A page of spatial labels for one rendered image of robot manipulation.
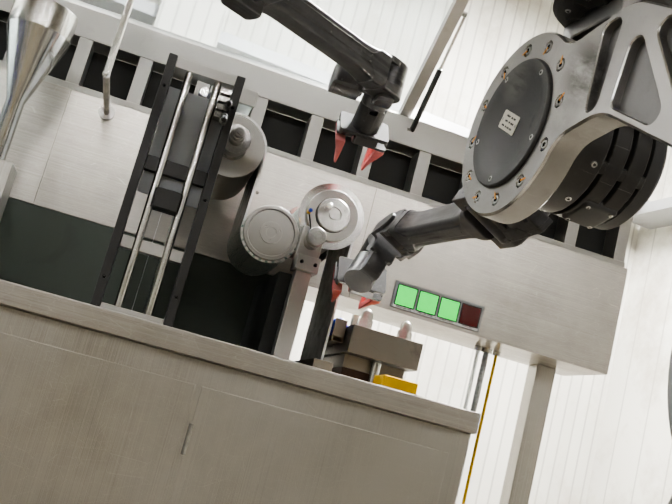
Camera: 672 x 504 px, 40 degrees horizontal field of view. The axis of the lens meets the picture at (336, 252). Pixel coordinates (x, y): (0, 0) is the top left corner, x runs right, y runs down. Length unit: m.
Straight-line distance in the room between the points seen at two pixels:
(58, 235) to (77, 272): 0.10
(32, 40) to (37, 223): 0.45
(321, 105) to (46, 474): 1.22
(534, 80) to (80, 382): 1.01
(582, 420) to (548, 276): 2.88
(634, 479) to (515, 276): 2.76
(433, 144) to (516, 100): 1.52
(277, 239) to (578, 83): 1.20
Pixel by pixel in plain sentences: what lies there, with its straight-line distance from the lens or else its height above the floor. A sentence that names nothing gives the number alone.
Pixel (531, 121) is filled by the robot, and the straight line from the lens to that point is 0.94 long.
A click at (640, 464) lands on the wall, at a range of 5.13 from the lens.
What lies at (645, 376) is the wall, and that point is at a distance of 5.25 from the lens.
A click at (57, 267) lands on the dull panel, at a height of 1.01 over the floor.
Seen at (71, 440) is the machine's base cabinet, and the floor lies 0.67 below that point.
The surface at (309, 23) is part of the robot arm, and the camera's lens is 1.60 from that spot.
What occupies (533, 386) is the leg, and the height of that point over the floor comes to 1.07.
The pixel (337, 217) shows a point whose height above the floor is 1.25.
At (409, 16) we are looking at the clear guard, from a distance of 2.38.
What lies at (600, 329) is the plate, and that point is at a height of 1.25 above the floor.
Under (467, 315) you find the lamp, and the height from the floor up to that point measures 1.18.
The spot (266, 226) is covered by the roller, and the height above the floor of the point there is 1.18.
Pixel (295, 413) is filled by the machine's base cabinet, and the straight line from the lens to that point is 1.71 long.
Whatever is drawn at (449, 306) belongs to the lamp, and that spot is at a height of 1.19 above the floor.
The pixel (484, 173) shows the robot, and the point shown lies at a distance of 0.99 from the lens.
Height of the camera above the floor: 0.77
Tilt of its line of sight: 12 degrees up
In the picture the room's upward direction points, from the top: 15 degrees clockwise
